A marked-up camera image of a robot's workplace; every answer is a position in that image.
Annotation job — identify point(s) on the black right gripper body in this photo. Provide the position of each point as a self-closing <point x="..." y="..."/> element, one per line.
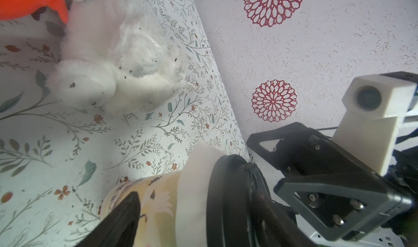
<point x="329" y="158"/>

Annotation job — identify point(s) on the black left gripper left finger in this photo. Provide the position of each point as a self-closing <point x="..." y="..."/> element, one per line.
<point x="119" y="228"/>

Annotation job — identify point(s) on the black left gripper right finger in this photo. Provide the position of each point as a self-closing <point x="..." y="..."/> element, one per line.
<point x="283" y="229"/>

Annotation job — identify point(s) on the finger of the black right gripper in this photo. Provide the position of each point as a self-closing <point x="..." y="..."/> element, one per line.
<point x="344" y="206"/>
<point x="287" y="148"/>

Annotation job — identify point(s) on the black cup lid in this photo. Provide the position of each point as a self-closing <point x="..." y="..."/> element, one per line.
<point x="228" y="211"/>

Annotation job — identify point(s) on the paper milk tea cup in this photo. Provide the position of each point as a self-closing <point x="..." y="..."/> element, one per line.
<point x="158" y="204"/>

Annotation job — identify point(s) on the grey white plush toy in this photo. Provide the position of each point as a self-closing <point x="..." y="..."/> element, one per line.
<point x="115" y="55"/>

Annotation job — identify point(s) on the orange plastic toy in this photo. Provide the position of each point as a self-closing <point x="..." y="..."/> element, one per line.
<point x="12" y="9"/>

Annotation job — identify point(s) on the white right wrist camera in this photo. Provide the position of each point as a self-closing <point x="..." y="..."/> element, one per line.
<point x="377" y="107"/>

